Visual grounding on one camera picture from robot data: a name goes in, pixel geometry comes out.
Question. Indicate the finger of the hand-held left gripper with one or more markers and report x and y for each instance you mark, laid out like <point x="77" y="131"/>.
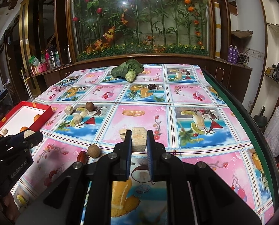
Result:
<point x="35" y="138"/>
<point x="14" y="139"/>

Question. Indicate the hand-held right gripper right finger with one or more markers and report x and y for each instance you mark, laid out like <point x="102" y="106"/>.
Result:
<point x="150" y="154"/>

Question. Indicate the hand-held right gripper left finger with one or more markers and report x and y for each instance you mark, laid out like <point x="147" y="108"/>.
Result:
<point x="128" y="154"/>

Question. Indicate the large orange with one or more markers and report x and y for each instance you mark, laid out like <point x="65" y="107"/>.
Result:
<point x="24" y="129"/>

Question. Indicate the red box with white inside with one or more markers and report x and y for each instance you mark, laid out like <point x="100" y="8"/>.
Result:
<point x="20" y="119"/>

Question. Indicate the round tan fruit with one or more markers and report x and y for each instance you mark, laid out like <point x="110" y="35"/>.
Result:
<point x="93" y="151"/>

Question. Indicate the red date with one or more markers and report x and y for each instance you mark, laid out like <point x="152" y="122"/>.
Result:
<point x="82" y="157"/>

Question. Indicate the brown kiwi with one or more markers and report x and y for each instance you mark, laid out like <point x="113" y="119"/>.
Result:
<point x="89" y="105"/>

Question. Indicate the person's left hand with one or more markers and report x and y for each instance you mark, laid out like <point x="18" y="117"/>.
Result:
<point x="10" y="206"/>

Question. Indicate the fruit printed tablecloth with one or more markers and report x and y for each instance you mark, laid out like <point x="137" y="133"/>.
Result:
<point x="177" y="145"/>

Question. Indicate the white pole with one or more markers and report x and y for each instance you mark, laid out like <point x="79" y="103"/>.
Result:
<point x="28" y="86"/>

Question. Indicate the dark round fruit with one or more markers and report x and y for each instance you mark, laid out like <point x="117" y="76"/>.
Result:
<point x="151" y="86"/>

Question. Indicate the pink containers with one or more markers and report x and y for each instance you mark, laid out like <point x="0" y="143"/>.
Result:
<point x="40" y="68"/>

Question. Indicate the green packet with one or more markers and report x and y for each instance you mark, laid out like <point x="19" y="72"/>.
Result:
<point x="33" y="61"/>

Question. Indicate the steel thermos flask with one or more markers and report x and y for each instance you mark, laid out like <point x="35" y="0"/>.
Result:
<point x="68" y="53"/>
<point x="51" y="55"/>

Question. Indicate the green leafy vegetable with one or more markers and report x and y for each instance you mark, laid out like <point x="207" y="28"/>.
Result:
<point x="123" y="69"/>

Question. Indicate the wooden counter cabinet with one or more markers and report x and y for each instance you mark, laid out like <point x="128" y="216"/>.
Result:
<point x="200" y="59"/>

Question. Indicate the dark metal pot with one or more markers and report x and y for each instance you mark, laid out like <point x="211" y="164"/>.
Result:
<point x="261" y="120"/>

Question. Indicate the purple bottle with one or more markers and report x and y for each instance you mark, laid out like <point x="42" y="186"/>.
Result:
<point x="235" y="55"/>
<point x="230" y="54"/>

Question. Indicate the white plastic bag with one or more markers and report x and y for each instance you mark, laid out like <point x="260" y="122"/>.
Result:
<point x="276" y="126"/>

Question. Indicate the glass artificial flower display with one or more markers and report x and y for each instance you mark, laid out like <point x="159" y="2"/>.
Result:
<point x="141" y="16"/>

